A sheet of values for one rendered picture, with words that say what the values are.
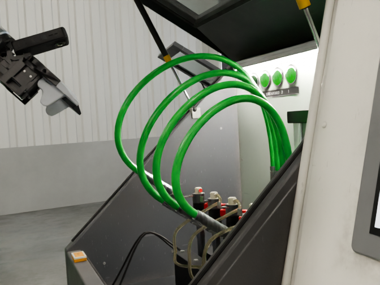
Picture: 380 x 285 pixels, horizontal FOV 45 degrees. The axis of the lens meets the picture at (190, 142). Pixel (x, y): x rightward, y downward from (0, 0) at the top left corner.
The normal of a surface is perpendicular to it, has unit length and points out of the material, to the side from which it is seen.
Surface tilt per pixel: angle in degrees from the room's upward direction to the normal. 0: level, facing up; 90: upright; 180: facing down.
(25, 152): 90
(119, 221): 90
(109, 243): 90
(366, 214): 76
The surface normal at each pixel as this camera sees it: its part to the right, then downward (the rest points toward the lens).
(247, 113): -0.92, 0.07
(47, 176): 0.47, 0.02
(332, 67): -0.91, -0.17
